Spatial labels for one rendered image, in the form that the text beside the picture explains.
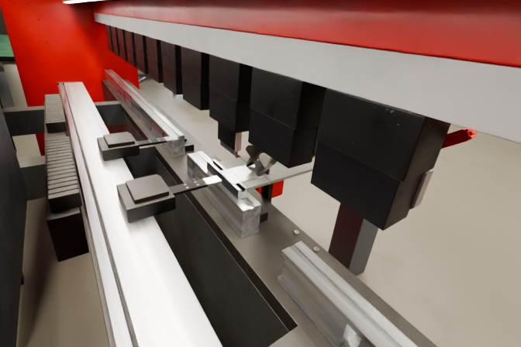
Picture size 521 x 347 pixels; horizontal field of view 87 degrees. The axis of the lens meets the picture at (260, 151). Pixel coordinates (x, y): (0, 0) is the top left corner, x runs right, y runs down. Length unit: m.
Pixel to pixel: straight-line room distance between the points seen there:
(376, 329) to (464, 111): 0.39
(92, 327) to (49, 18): 2.13
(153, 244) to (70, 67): 2.31
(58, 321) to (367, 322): 1.59
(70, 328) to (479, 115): 1.81
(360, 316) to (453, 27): 0.46
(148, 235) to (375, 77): 0.54
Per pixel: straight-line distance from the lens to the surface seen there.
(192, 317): 0.52
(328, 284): 0.61
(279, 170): 0.89
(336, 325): 0.61
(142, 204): 0.69
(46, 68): 2.82
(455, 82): 0.35
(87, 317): 1.85
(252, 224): 0.79
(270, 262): 0.75
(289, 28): 0.50
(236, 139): 0.74
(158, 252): 0.62
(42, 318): 1.94
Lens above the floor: 1.42
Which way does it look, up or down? 24 degrees down
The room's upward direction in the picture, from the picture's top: 5 degrees clockwise
